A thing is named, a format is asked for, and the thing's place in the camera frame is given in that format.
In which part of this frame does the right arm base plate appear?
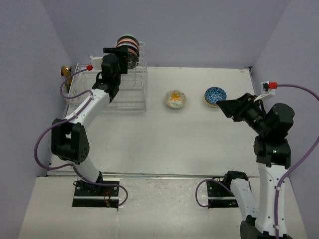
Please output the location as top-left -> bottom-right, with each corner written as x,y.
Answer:
206,181 -> 238,209

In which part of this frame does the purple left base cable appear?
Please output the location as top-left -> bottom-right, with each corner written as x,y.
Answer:
73,165 -> 129,207

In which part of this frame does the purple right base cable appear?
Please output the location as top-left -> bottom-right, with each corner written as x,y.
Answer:
195,178 -> 225,208

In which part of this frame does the white wire dish rack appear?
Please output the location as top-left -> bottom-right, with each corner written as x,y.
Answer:
69,41 -> 148,112

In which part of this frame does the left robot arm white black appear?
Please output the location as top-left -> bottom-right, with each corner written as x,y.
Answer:
51,46 -> 129,196

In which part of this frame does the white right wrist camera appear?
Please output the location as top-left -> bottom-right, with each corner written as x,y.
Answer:
254,81 -> 278,102

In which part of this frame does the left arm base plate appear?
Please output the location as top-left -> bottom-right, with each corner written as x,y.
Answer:
72,180 -> 120,209

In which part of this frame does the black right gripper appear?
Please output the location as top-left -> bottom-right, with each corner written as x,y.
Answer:
217,92 -> 271,134

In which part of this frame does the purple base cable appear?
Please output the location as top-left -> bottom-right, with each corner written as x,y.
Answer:
73,165 -> 129,207
195,178 -> 225,208

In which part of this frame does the gold utensil in holder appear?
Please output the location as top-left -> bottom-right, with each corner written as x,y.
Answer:
60,66 -> 72,93

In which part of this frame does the dark blue patterned bowl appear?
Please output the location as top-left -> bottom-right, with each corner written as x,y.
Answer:
204,87 -> 227,105

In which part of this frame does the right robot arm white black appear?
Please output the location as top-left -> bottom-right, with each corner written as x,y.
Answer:
217,93 -> 295,239

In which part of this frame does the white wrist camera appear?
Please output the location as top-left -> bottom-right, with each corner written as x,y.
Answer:
89,54 -> 103,71
254,81 -> 278,102

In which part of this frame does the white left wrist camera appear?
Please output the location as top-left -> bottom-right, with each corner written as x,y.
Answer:
89,54 -> 103,71

